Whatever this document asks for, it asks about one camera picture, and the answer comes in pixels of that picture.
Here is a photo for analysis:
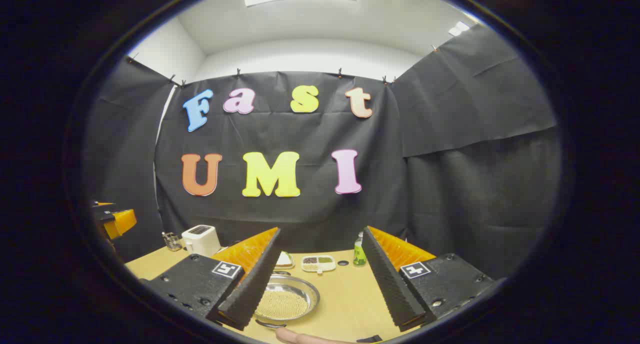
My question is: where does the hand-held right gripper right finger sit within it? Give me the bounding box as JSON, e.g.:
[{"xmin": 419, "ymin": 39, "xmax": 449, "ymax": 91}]
[{"xmin": 362, "ymin": 226, "xmax": 496, "ymax": 333}]

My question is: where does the small metal wire rack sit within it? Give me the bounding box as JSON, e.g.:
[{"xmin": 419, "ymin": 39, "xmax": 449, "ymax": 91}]
[{"xmin": 161, "ymin": 231, "xmax": 184, "ymax": 252}]

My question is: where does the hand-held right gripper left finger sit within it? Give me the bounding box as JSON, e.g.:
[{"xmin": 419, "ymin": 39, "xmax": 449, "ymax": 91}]
[{"xmin": 141, "ymin": 227, "xmax": 282, "ymax": 331}]

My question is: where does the black backdrop cloth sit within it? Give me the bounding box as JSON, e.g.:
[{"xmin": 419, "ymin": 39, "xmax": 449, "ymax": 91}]
[{"xmin": 82, "ymin": 24, "xmax": 563, "ymax": 280}]

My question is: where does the white toaster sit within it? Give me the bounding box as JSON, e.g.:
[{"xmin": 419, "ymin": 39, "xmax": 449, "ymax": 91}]
[{"xmin": 181, "ymin": 224, "xmax": 222, "ymax": 258}]

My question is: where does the green label drink bottle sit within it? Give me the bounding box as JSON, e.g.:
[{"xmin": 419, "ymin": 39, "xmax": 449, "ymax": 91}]
[{"xmin": 353, "ymin": 231, "xmax": 368, "ymax": 268}]

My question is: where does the stainless steel pot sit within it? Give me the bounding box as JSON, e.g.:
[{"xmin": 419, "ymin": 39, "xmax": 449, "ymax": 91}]
[{"xmin": 252, "ymin": 270, "xmax": 321, "ymax": 330}]

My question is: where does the white divided grain tray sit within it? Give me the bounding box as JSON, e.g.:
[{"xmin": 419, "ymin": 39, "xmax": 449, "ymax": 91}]
[{"xmin": 301, "ymin": 255, "xmax": 337, "ymax": 275}]

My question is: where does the pile of soybeans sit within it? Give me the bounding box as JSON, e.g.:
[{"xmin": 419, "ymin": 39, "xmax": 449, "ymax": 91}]
[{"xmin": 257, "ymin": 290, "xmax": 310, "ymax": 321}]

